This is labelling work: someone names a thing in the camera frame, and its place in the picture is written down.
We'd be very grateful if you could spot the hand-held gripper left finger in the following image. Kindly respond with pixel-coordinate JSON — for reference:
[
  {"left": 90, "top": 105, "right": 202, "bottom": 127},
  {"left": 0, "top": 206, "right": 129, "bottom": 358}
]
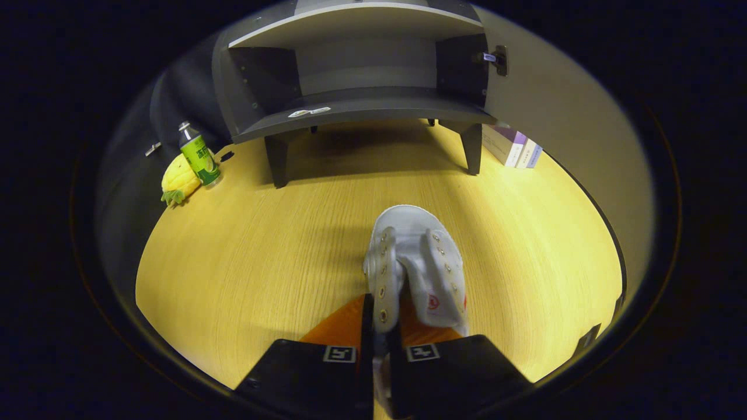
[{"left": 233, "top": 293, "right": 375, "bottom": 420}]

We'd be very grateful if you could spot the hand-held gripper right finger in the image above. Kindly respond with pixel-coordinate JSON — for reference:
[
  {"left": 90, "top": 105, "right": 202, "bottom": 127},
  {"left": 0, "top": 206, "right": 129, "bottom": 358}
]
[{"left": 388, "top": 300, "right": 535, "bottom": 420}]

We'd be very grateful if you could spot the white shoe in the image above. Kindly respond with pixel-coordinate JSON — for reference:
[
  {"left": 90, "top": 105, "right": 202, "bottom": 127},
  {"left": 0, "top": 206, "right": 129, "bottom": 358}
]
[{"left": 363, "top": 204, "right": 469, "bottom": 409}]

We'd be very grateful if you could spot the grey shoe cabinet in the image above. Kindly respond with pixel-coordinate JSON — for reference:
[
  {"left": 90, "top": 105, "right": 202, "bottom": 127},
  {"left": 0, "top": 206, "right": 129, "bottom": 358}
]
[{"left": 211, "top": 0, "right": 508, "bottom": 188}]

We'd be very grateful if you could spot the metal door hinge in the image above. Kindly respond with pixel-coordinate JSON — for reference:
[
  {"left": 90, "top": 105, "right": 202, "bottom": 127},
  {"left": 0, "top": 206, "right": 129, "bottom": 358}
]
[{"left": 480, "top": 45, "right": 509, "bottom": 77}]

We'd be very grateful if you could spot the purple white box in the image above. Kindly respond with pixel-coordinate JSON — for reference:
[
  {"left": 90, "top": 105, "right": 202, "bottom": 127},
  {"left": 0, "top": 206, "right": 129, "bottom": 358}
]
[{"left": 481, "top": 124, "right": 528, "bottom": 168}]

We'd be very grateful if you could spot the yellow pineapple plush toy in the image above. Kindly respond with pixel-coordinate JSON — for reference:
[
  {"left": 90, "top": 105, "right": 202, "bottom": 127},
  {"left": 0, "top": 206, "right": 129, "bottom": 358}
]
[{"left": 160, "top": 153, "right": 202, "bottom": 208}]

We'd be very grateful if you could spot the green drink bottle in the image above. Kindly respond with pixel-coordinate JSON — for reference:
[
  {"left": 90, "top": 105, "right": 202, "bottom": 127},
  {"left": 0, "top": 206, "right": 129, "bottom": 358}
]
[{"left": 178, "top": 121, "right": 222, "bottom": 188}]

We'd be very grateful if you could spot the black backdrop cloth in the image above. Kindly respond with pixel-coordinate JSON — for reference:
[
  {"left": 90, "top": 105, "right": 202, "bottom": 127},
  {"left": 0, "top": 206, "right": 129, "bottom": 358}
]
[{"left": 96, "top": 35, "right": 234, "bottom": 292}]

